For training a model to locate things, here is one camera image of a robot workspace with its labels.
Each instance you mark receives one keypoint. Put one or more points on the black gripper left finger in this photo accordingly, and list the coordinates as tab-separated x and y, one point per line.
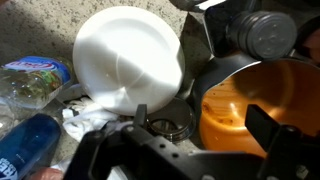
140	116

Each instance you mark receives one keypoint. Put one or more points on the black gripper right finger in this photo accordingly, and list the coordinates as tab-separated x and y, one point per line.
261	125

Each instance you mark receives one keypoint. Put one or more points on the dark pot with orange interior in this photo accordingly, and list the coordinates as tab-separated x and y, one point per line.
233	110

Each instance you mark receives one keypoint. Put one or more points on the white plate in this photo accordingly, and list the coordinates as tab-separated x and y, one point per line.
81	66

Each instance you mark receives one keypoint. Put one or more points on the small steel cup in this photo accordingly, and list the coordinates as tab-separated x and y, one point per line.
181	116

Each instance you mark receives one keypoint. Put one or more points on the crumpled white paper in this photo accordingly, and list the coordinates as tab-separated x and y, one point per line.
86	120

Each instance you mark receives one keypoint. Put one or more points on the dark olive oil bottle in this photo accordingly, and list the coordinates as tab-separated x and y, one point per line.
266	36

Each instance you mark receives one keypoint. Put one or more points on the pink plastic bag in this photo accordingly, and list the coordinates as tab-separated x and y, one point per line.
45	174

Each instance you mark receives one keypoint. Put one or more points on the blue plastic drinking bottle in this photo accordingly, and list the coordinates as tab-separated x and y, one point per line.
30	143

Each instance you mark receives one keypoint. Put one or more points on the clear water bottle blue cap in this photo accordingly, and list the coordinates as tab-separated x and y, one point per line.
30	86

